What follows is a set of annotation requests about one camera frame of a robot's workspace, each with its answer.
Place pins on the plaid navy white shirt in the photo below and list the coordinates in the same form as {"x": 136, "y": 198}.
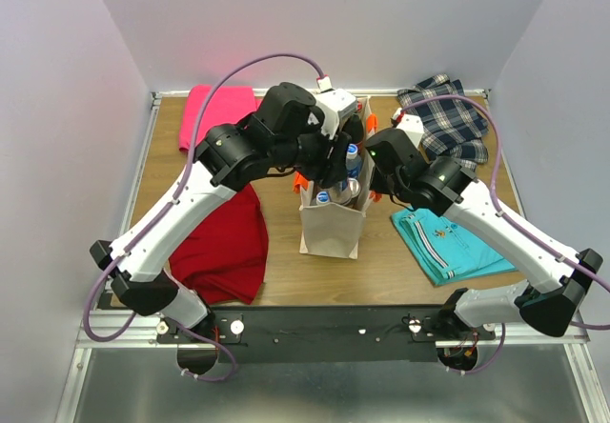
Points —
{"x": 451, "y": 128}

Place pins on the aluminium frame rail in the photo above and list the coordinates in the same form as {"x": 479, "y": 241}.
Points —
{"x": 119, "y": 330}

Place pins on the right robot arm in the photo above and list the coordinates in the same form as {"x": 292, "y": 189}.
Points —
{"x": 557, "y": 277}

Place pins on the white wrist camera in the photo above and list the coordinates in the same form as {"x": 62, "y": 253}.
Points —
{"x": 336, "y": 105}
{"x": 410, "y": 124}

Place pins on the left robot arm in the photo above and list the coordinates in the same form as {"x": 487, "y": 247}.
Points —
{"x": 291, "y": 129}

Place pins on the cola bottle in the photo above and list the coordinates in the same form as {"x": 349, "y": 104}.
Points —
{"x": 355, "y": 129}

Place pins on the clear water bottle blue label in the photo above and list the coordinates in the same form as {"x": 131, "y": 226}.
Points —
{"x": 353, "y": 161}

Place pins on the black can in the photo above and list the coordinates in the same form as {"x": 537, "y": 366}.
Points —
{"x": 354, "y": 190}

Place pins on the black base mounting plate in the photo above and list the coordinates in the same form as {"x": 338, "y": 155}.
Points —
{"x": 324, "y": 348}

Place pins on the teal folded shorts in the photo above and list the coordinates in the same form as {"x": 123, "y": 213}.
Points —
{"x": 445, "y": 251}

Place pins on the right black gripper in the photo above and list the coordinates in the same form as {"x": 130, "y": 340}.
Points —
{"x": 376, "y": 183}

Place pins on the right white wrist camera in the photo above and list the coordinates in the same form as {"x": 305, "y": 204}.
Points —
{"x": 410, "y": 124}

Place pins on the silver can red tab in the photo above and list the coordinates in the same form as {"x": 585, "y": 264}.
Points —
{"x": 341, "y": 192}

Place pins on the pink folded cloth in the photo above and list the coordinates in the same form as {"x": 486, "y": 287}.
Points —
{"x": 228, "y": 105}

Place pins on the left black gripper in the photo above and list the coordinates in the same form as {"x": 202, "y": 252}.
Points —
{"x": 326, "y": 171}

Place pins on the red folded cloth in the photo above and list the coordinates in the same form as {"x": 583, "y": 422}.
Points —
{"x": 224, "y": 258}

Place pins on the beige canvas tote bag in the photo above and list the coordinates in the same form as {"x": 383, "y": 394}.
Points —
{"x": 333, "y": 230}

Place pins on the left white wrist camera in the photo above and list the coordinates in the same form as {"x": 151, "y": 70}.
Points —
{"x": 336, "y": 105}

